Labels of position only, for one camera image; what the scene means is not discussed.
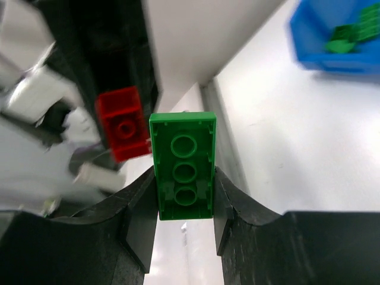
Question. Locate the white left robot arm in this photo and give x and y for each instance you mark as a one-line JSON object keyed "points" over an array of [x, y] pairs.
{"points": [[36, 97]]}

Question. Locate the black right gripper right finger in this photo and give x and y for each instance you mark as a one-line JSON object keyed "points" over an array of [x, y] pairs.
{"points": [[259, 246]]}

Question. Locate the red round lego piece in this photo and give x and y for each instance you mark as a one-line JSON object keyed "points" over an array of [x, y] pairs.
{"points": [[121, 115]]}

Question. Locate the aluminium frame rail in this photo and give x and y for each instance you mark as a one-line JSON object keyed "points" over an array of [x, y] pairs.
{"points": [[227, 157]]}

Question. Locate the grey white background roll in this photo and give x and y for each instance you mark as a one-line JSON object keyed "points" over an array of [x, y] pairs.
{"points": [[99, 177]]}

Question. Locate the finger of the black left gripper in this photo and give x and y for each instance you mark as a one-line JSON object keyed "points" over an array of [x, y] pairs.
{"points": [[102, 46]]}

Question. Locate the large red green lego assembly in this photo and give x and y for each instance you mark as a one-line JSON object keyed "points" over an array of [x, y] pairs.
{"points": [[184, 147]]}

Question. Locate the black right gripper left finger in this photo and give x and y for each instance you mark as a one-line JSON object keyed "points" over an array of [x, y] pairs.
{"points": [[110, 242]]}

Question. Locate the long green lego plate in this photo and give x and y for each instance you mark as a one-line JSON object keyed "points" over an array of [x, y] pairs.
{"points": [[368, 25]]}

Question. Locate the green square lego brick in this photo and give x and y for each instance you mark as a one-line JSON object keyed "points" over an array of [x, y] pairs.
{"points": [[343, 39]]}

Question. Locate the blue plastic divided bin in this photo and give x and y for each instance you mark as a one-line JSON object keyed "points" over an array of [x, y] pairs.
{"points": [[311, 27]]}

